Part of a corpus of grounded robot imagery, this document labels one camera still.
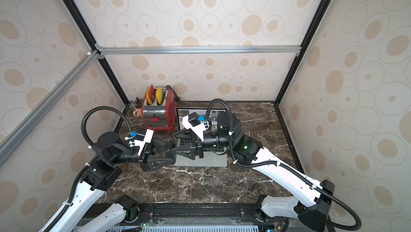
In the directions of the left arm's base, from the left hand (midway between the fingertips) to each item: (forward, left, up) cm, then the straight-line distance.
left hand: (173, 158), depth 53 cm
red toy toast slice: (+47, +23, -15) cm, 55 cm away
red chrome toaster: (+36, +16, -23) cm, 46 cm away
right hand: (+1, 0, +3) cm, 4 cm away
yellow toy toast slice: (+48, +18, -17) cm, 54 cm away
